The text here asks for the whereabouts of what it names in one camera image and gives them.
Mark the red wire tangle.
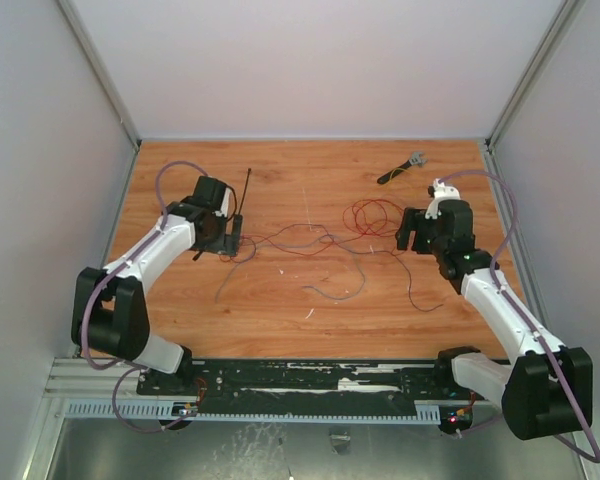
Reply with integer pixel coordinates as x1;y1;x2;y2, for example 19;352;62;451
239;198;416;264

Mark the black zip tie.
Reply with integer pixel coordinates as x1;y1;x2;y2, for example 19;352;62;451
237;167;252;215

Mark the purple dark wire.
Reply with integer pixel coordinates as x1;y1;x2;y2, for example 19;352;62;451
242;224;446;314

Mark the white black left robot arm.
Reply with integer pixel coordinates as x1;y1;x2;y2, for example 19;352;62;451
71;176;243;395

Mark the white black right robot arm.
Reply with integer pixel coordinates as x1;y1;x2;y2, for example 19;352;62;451
395;200;593;440

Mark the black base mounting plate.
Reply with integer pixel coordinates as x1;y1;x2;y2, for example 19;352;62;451
136;358;481;417

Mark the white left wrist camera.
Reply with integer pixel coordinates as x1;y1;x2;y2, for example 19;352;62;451
215;186;234;218

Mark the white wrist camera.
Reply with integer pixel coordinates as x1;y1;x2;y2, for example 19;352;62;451
425;178;461;220
215;186;234;218

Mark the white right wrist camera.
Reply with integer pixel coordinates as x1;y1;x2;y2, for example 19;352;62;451
425;178;461;220

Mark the adjustable wrench black handle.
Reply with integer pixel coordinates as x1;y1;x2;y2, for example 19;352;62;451
376;151;427;185

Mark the grey slotted cable duct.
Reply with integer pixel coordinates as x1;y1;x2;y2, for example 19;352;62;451
63;398;441;425

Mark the aluminium frame rail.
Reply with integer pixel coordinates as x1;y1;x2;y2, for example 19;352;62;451
43;356;151;399

